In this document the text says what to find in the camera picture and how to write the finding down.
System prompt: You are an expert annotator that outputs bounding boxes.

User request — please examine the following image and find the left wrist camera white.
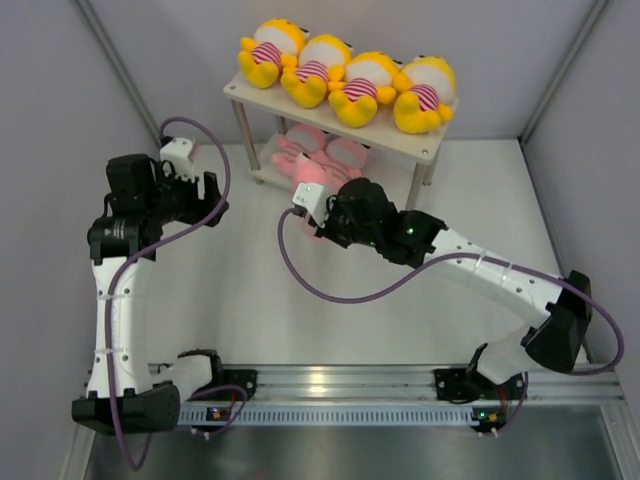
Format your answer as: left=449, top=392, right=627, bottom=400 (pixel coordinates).
left=159, top=137, right=198, bottom=182

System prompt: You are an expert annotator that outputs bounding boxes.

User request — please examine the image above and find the pink plush toy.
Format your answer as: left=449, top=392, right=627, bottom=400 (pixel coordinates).
left=318, top=138, right=370, bottom=182
left=271, top=124, right=329, bottom=178
left=293, top=153, right=349, bottom=236

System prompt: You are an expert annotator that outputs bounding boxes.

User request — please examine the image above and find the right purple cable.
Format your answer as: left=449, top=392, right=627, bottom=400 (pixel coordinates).
left=277, top=207, right=626, bottom=436

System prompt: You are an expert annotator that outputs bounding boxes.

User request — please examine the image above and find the white two-tier shelf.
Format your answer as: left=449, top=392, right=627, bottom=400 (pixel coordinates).
left=222, top=67, right=460, bottom=211

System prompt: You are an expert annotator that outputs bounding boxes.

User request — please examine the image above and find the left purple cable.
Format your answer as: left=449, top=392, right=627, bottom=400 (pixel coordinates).
left=102, top=117, right=249, bottom=474

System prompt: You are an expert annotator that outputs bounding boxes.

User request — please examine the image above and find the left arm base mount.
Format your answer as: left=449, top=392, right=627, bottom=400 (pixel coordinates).
left=197, top=368, right=258, bottom=401

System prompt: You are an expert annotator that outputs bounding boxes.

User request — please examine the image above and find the aluminium corner post right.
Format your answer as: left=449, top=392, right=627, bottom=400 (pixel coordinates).
left=518, top=0, right=614, bottom=146

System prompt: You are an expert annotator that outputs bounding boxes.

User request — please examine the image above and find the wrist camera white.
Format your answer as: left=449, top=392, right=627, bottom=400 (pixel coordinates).
left=159, top=137, right=198, bottom=182
left=292, top=182, right=329, bottom=227

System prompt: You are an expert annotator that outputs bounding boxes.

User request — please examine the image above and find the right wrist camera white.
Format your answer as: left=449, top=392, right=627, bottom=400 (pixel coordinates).
left=292, top=182, right=329, bottom=227

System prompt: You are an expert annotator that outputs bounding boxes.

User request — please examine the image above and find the yellow plush toy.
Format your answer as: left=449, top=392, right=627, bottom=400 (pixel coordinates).
left=393, top=55, right=457, bottom=134
left=280, top=34, right=353, bottom=109
left=328, top=51, right=403, bottom=128
left=237, top=18, right=309, bottom=89

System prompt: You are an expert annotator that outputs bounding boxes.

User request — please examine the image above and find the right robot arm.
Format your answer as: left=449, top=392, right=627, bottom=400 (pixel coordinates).
left=310, top=178, right=592, bottom=397

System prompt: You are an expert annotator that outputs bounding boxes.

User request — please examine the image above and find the aluminium front rail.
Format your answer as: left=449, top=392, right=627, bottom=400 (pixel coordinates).
left=173, top=365, right=625, bottom=435

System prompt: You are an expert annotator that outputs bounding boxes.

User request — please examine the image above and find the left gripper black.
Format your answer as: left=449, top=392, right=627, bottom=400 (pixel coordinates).
left=144, top=161, right=228, bottom=228

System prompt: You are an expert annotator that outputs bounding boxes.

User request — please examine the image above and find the aluminium corner post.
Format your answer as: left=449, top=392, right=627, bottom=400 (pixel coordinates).
left=71, top=0, right=161, bottom=147
left=518, top=0, right=614, bottom=146

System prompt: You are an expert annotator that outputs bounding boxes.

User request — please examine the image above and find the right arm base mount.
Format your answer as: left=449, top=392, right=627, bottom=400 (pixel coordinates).
left=433, top=368, right=524, bottom=404

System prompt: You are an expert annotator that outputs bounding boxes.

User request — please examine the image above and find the purple cable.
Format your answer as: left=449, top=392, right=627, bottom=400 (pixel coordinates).
left=277, top=207, right=626, bottom=436
left=102, top=117, right=249, bottom=474

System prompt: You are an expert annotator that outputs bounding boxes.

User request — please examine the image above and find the aluminium corner post left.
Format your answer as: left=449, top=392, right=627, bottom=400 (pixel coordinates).
left=71, top=0, right=161, bottom=147

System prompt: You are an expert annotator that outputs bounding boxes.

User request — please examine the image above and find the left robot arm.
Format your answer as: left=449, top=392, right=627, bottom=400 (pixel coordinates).
left=71, top=153, right=229, bottom=435

